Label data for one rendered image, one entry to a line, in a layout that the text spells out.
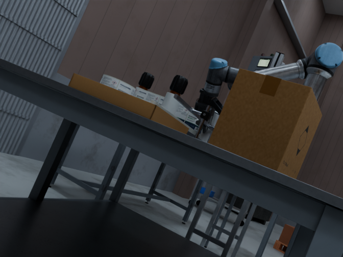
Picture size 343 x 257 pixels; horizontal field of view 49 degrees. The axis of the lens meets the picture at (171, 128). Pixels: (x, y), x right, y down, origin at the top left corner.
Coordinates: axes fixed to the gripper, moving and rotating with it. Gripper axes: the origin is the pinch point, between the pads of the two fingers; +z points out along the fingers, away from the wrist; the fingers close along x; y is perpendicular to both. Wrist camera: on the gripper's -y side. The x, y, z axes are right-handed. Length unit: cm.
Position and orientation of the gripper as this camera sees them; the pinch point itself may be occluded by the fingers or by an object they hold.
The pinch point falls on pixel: (205, 131)
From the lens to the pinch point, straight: 183.7
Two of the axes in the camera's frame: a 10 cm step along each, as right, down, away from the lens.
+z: -1.9, 8.9, 4.2
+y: -8.7, -3.6, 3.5
